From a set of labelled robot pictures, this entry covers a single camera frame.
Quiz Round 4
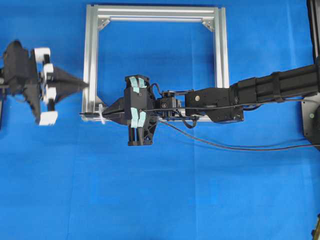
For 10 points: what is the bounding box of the dark box left edge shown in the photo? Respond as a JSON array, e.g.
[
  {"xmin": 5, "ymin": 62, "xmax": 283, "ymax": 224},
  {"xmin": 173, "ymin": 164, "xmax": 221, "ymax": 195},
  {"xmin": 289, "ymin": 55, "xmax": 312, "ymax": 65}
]
[{"xmin": 0, "ymin": 99, "xmax": 4, "ymax": 129}]

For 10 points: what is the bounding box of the black wire with plug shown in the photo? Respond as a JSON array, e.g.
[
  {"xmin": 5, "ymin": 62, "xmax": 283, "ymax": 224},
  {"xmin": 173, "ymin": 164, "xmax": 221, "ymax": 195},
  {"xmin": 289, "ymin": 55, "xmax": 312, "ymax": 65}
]
[{"xmin": 79, "ymin": 99, "xmax": 320, "ymax": 152}]

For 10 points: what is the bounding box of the silver aluminium extrusion frame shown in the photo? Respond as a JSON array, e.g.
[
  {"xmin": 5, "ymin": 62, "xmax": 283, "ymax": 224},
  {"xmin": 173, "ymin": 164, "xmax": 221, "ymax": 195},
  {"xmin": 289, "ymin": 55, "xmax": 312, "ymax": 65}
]
[{"xmin": 81, "ymin": 4, "xmax": 230, "ymax": 113}]

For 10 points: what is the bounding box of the black vertical rail right edge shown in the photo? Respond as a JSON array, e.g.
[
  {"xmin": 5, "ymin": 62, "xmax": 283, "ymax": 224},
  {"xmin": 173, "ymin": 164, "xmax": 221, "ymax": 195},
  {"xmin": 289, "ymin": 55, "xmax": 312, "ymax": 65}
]
[{"xmin": 306, "ymin": 0, "xmax": 320, "ymax": 62}]

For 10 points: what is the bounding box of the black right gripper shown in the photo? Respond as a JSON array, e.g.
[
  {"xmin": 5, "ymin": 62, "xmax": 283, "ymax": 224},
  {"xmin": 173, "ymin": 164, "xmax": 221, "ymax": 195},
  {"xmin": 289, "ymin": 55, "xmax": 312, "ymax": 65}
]
[{"xmin": 102, "ymin": 75, "xmax": 158, "ymax": 146}]

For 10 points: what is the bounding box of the white zip tie loop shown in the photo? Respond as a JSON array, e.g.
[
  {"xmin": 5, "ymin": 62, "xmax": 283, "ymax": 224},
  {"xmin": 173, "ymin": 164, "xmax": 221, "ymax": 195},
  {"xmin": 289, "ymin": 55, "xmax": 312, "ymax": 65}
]
[{"xmin": 98, "ymin": 103, "xmax": 106, "ymax": 125}]

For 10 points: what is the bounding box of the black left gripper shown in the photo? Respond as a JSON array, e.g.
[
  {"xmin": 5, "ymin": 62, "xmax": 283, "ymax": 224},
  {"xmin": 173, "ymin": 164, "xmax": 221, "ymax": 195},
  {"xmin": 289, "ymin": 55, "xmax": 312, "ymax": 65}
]
[{"xmin": 2, "ymin": 40, "xmax": 89, "ymax": 126}]

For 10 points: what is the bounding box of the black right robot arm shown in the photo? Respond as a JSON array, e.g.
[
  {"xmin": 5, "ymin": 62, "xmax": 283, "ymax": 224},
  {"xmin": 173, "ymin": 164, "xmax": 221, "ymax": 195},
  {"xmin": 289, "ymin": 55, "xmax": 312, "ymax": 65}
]
[{"xmin": 99, "ymin": 63, "xmax": 320, "ymax": 146}]

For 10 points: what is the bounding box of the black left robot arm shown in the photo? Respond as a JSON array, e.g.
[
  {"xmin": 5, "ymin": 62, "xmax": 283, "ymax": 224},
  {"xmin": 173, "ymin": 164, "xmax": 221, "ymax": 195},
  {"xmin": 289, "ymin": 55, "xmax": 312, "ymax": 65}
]
[{"xmin": 0, "ymin": 40, "xmax": 89, "ymax": 126}]

